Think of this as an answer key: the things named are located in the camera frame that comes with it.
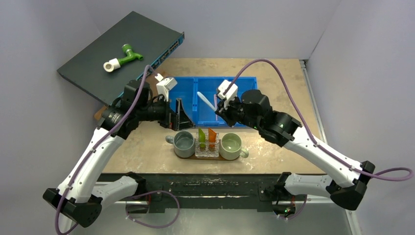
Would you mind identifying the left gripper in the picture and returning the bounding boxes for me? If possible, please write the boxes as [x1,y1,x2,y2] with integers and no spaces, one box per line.
[137,94,195,130]

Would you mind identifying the blue divided plastic bin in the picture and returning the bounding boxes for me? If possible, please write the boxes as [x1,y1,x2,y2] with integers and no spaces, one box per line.
[168,76,258,128]

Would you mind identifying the grey mug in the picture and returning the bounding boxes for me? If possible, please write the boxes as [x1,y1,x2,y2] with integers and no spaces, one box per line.
[165,131,195,158]

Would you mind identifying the green toothpaste tube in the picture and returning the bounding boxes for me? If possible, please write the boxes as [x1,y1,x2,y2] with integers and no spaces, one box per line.
[198,128,206,149]

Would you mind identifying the white toothbrush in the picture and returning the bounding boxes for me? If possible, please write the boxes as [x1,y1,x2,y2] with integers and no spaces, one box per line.
[197,91,217,112]

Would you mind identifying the clear plastic blister pack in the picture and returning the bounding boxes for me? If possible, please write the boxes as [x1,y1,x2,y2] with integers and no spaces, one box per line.
[195,132,220,157]

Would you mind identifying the brown oval wooden tray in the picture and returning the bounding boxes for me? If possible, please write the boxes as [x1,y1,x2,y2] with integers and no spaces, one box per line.
[174,153,230,162]

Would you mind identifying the light green mug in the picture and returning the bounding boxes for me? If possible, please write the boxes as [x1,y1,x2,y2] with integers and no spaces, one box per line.
[219,133,249,161]

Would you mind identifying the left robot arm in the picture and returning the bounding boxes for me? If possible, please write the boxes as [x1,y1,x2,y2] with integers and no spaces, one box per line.
[43,77,194,235]

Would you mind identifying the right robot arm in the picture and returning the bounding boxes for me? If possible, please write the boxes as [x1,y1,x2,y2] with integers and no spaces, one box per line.
[215,90,375,211]

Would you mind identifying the pink toothbrush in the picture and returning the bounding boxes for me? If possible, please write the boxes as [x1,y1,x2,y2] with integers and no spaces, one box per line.
[213,94,218,121]

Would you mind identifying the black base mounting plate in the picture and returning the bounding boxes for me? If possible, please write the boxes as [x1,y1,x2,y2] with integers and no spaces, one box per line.
[121,173,306,213]

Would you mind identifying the green white pipe fitting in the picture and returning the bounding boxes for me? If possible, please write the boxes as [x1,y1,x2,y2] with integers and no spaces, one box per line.
[103,44,143,72]

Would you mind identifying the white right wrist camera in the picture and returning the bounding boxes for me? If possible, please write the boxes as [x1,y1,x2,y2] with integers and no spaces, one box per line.
[217,80,238,110]

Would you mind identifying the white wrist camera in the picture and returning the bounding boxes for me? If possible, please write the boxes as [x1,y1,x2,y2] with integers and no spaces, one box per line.
[217,80,238,110]
[155,73,178,102]

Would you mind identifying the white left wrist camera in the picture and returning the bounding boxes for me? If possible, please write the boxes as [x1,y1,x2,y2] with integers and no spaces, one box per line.
[155,73,178,102]

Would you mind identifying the dark network switch box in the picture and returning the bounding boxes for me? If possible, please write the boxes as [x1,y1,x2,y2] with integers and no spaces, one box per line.
[57,11,184,105]

